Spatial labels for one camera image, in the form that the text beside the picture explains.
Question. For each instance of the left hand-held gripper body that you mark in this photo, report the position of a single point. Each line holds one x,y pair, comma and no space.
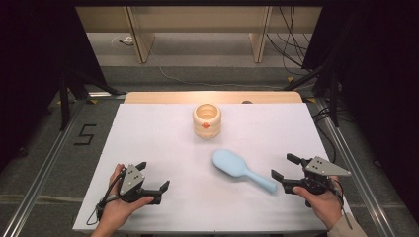
131,179

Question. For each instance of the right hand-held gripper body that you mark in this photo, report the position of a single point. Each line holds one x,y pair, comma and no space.
321,168

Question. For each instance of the light blue hairbrush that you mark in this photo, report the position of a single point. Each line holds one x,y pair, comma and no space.
230,163

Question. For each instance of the cream ribbed cup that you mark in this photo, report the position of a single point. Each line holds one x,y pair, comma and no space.
207,130

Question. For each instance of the person's left hand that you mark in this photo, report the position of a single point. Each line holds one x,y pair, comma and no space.
118,210

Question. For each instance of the person's right hand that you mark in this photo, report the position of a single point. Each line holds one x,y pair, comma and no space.
324,205

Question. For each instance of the white board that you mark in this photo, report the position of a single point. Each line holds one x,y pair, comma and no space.
164,138

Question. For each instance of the black metal stand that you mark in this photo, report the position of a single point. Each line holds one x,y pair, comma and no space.
64,105
334,98

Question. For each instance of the light wooden table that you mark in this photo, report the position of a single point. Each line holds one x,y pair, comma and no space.
214,97

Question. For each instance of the dark curtain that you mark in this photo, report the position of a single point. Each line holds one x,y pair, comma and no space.
378,82
33,65

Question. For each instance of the wooden shelf with clutter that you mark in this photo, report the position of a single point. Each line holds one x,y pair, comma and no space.
197,19

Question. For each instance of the aluminium floor rail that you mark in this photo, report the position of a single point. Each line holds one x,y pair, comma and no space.
359,184
33,194

